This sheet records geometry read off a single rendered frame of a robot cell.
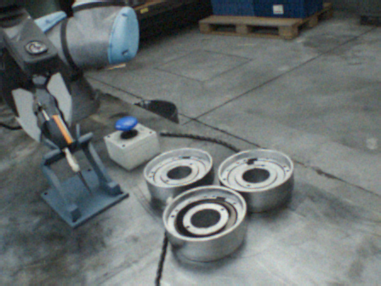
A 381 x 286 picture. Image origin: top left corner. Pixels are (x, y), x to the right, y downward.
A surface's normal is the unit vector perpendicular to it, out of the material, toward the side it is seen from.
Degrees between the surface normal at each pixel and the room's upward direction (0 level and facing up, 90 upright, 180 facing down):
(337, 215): 0
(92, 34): 72
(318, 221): 0
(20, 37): 31
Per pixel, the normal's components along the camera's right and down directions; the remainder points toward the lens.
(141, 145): 0.60, 0.29
